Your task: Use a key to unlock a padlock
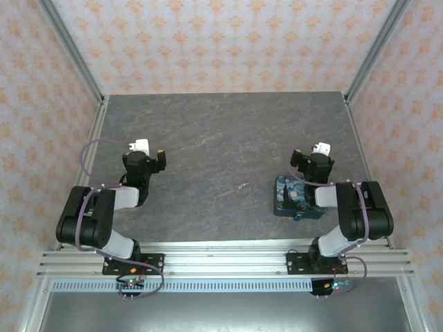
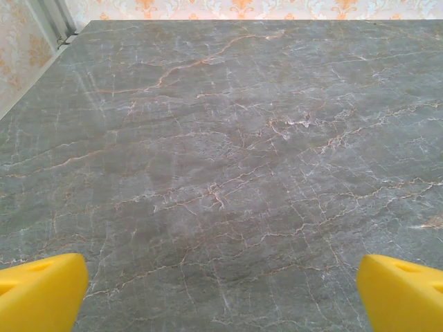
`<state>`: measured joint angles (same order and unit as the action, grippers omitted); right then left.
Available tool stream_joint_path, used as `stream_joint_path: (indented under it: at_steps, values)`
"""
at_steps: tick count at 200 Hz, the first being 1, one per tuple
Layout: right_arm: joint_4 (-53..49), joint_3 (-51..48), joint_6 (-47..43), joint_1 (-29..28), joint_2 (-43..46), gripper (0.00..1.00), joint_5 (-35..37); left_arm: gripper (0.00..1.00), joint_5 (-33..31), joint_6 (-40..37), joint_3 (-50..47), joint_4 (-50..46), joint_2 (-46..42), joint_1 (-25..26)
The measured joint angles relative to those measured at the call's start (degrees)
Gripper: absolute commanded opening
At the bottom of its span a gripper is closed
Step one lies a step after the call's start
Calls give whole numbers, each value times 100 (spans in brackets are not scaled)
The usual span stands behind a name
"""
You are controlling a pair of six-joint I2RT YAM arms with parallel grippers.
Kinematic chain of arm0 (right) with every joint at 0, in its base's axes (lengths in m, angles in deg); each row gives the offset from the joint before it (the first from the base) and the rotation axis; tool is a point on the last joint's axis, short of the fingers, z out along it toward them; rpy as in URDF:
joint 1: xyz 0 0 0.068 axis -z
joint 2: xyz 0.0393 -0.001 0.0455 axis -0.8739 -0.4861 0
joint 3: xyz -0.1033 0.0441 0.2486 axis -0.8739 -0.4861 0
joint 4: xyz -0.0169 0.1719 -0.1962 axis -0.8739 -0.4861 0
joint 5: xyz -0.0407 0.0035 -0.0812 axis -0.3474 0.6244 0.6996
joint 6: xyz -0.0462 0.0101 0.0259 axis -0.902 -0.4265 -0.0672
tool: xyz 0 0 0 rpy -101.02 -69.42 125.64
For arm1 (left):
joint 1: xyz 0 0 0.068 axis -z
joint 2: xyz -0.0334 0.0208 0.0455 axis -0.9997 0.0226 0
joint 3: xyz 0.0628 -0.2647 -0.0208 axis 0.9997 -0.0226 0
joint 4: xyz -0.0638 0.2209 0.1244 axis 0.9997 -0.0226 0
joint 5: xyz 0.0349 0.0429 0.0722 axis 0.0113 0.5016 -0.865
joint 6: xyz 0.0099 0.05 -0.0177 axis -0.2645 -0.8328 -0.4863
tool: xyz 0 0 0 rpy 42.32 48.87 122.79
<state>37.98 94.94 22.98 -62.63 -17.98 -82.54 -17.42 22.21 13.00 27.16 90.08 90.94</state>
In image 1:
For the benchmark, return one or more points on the starry night painted box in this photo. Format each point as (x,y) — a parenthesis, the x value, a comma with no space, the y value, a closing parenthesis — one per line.
(290,197)

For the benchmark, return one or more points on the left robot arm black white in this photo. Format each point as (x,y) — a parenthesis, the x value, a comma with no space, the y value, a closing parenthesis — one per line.
(90,221)

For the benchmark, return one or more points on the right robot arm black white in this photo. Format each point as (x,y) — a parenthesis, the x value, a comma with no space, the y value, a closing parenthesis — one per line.
(377,214)

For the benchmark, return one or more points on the right controller circuit board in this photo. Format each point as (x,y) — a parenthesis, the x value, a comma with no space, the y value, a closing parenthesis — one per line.
(332,286)

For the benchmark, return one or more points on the controller circuit board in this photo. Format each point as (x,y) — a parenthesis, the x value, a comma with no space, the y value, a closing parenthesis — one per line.
(332,286)
(131,285)

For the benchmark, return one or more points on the left controller circuit board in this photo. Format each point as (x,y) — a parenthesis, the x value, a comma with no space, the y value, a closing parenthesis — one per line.
(131,285)

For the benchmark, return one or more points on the grey metal panel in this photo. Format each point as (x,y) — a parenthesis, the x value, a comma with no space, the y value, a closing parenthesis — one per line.
(225,311)

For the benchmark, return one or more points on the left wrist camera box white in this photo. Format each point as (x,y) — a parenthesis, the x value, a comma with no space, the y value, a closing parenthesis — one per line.
(142,143)

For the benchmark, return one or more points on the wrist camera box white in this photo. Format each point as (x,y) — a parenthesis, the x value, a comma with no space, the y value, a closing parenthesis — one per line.
(323,148)
(142,143)

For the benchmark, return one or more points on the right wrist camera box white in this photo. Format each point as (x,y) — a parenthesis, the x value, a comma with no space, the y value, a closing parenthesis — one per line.
(323,148)

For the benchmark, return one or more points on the left aluminium side rail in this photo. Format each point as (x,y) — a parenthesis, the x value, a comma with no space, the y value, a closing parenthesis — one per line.
(94,138)

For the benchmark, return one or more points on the aluminium side rail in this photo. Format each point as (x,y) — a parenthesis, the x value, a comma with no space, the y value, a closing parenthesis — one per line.
(94,138)
(358,138)

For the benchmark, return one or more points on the right aluminium side rail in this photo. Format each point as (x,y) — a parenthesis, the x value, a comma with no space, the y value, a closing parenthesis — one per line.
(358,138)

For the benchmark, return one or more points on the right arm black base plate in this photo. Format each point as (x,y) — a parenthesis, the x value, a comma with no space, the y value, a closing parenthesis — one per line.
(294,259)

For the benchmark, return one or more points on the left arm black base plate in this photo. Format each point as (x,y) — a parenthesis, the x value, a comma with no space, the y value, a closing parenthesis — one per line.
(155,259)

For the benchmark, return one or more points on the left aluminium frame post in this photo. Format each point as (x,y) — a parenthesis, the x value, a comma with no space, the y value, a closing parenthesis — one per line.
(69,48)

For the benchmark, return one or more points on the aluminium frame post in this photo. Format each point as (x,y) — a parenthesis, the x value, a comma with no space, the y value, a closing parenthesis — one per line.
(69,48)
(377,48)

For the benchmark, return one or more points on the aluminium front mounting rail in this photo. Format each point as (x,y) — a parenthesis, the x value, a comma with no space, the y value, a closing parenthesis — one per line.
(225,263)

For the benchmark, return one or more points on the right aluminium frame post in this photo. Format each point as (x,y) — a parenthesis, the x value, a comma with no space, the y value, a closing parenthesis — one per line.
(377,48)

